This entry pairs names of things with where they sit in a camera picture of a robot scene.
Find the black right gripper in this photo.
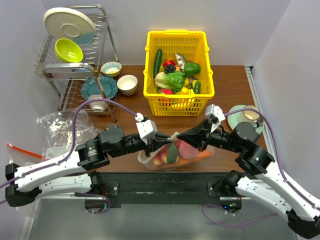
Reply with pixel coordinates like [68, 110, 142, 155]
[177, 116, 244, 153]

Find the orange papaya slice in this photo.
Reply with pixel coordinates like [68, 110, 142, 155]
[151, 150, 214, 170]

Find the clear white-dotted zip bag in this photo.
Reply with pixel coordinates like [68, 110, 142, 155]
[137, 132, 215, 171]

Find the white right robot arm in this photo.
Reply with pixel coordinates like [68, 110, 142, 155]
[177, 119, 320, 239]

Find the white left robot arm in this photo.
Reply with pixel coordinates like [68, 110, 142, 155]
[5, 125, 171, 207]

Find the crumpled clear plastic bag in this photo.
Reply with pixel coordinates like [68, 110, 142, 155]
[37, 109, 100, 154]

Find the mint green saucer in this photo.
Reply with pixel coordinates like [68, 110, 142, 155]
[227, 111, 264, 134]

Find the small green cucumber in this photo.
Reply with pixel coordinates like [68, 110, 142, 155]
[192, 80, 201, 94]

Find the red apple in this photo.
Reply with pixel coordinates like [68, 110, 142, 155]
[159, 88, 174, 95]

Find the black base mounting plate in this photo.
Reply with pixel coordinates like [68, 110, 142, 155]
[74, 171, 253, 210]

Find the green lettuce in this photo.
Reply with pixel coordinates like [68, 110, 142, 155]
[154, 71, 186, 93]

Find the white cream bowl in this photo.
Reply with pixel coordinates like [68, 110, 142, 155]
[117, 75, 138, 96]

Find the green bell pepper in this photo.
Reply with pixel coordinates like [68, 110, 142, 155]
[184, 62, 201, 78]

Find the patterned white bowl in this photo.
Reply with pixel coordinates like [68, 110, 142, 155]
[88, 94, 109, 112]

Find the black grape bunch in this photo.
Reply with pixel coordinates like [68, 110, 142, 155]
[164, 64, 176, 74]

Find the grey toy fish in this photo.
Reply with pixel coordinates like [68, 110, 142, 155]
[175, 53, 187, 72]

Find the red pomegranate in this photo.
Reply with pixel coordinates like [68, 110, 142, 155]
[163, 59, 176, 68]

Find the dark green cucumber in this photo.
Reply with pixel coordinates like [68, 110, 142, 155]
[152, 48, 163, 78]

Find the teal patterned small bowl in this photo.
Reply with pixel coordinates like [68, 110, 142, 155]
[100, 61, 122, 78]

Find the teal scalloped plate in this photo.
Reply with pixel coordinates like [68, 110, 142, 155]
[80, 75, 118, 101]

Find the metal dish rack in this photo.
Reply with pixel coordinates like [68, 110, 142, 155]
[35, 4, 118, 111]

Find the yellow plastic basket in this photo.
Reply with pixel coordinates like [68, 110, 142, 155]
[143, 30, 215, 117]

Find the lime green bowl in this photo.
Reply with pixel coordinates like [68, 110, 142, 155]
[54, 38, 84, 63]

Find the large cream blue plate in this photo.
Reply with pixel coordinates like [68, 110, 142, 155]
[43, 7, 96, 46]

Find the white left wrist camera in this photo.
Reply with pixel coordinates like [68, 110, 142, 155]
[135, 112, 158, 145]

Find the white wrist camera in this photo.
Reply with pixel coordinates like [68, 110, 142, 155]
[205, 104, 226, 133]
[135, 112, 158, 145]

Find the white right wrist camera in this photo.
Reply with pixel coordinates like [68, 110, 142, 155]
[205, 104, 226, 133]

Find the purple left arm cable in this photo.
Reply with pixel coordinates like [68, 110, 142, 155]
[0, 98, 138, 205]

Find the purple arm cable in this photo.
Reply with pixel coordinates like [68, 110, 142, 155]
[201, 108, 320, 228]
[0, 98, 138, 205]

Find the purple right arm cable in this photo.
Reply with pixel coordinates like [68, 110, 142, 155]
[201, 108, 320, 228]

